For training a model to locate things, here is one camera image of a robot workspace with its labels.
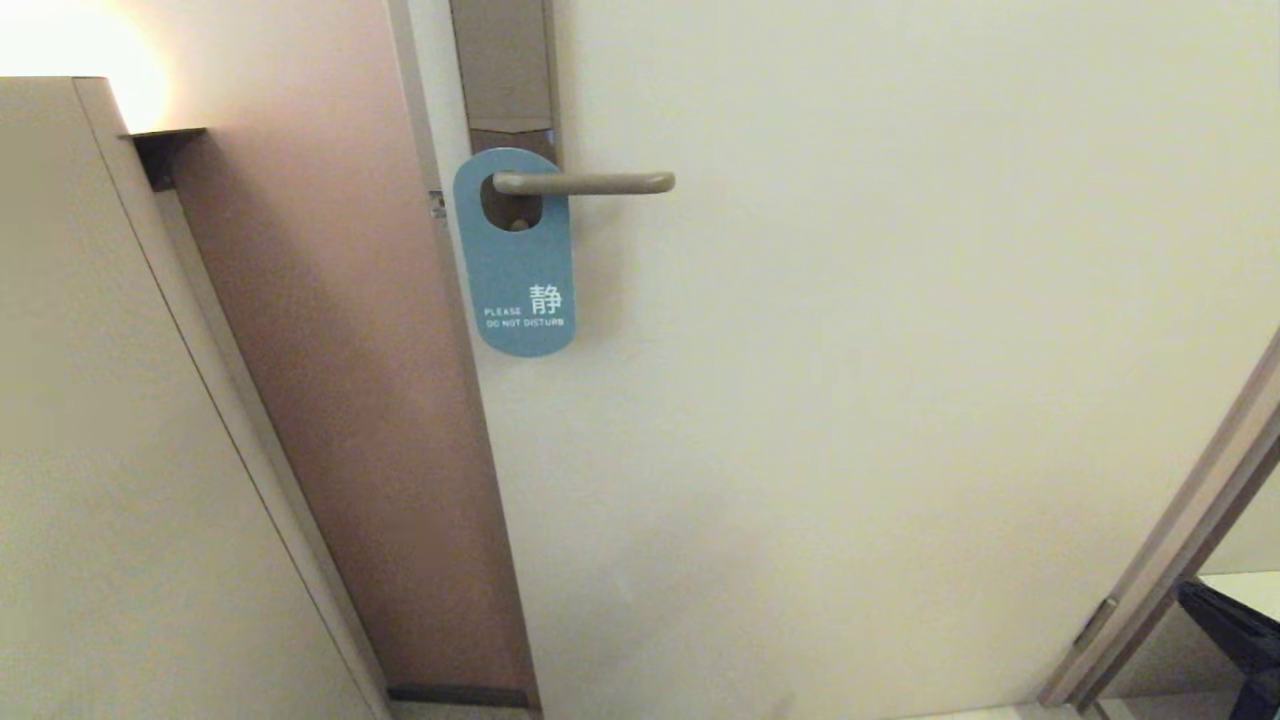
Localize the dark wall lamp fixture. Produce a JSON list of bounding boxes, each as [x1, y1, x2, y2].
[[122, 128, 208, 193]]

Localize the blue and white door hanger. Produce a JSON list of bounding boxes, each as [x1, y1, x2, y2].
[[453, 147, 578, 358]]

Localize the beige cabinet panel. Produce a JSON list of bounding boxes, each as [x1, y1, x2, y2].
[[0, 77, 391, 720]]

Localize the bronze door lock plate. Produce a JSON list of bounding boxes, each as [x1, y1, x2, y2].
[[449, 0, 561, 229]]

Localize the white room door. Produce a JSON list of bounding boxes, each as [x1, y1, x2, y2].
[[408, 0, 1280, 719]]

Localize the beige metal door handle lever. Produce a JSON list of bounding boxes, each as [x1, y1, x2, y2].
[[491, 171, 677, 196]]

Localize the small metal frame hinge plate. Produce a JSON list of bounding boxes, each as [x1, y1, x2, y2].
[[1075, 597, 1119, 649]]

